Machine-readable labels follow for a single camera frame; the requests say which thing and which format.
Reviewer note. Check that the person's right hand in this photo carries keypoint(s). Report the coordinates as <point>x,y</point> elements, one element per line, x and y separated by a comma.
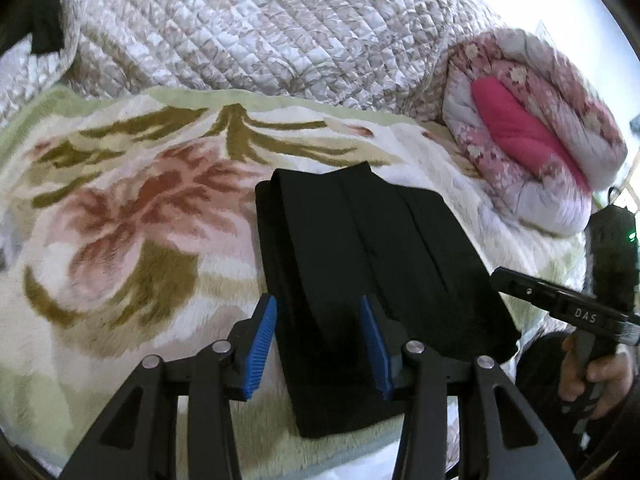
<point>607,375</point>

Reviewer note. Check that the person's dark clothing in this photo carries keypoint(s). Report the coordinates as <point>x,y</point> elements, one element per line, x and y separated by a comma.
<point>537,375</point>

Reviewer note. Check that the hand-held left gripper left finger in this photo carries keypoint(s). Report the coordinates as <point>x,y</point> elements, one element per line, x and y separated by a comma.
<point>260,345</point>

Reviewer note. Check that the black garment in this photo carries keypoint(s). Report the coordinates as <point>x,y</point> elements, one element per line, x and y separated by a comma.
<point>47,25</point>

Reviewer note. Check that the floral plush blanket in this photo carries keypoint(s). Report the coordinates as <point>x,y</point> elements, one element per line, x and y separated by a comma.
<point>125,240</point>

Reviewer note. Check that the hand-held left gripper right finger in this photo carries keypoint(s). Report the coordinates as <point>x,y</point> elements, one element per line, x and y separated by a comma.
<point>375,345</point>

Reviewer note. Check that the quilted beige bedspread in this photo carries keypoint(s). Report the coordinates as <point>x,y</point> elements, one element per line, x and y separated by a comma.
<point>250,25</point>

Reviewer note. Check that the pink floral comforter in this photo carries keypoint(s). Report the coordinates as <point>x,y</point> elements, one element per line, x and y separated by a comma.
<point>500,125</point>

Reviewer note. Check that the black pants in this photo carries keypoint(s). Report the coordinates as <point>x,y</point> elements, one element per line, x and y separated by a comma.
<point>350,240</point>

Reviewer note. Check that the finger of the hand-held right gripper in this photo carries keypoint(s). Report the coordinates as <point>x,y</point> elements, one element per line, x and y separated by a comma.
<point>520,285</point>

